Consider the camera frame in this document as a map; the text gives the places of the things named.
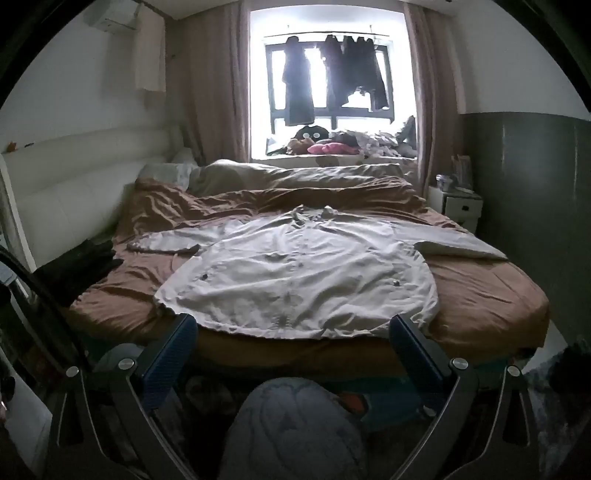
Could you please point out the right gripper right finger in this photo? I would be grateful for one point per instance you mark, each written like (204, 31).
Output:
(483, 426)

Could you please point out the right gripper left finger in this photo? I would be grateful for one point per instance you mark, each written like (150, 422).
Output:
(130, 383)

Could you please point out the light grey jacket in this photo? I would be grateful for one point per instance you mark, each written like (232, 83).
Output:
(307, 274)

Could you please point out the clothes pile on sill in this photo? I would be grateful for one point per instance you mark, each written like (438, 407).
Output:
(380, 144)

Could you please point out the grey trousered knee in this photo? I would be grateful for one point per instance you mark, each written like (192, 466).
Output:
(292, 428)

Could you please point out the white bedside table right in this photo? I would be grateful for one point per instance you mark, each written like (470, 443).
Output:
(463, 208)

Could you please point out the white padded headboard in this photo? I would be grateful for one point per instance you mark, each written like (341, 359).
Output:
(59, 192)

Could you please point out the items on right table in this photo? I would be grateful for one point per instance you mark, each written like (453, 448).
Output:
(461, 179)

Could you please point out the white pillow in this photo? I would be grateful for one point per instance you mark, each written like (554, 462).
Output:
(179, 171)

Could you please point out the beige duvet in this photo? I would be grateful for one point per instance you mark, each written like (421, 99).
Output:
(225, 176)

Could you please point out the pink plush toy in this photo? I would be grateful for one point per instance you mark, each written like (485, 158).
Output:
(332, 148)

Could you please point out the black plush toy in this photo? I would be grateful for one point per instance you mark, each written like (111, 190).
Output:
(314, 133)

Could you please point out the dark hanging garment left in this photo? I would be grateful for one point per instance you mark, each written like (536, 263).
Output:
(300, 109)

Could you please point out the right beige curtain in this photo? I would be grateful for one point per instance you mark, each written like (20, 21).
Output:
(435, 92)

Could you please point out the beige curtain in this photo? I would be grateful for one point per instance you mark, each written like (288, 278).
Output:
(215, 47)
(435, 92)

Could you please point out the dark hanging garments right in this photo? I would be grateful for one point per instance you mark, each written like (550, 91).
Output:
(352, 66)

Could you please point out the left beige curtain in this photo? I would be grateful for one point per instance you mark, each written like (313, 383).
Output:
(215, 47)

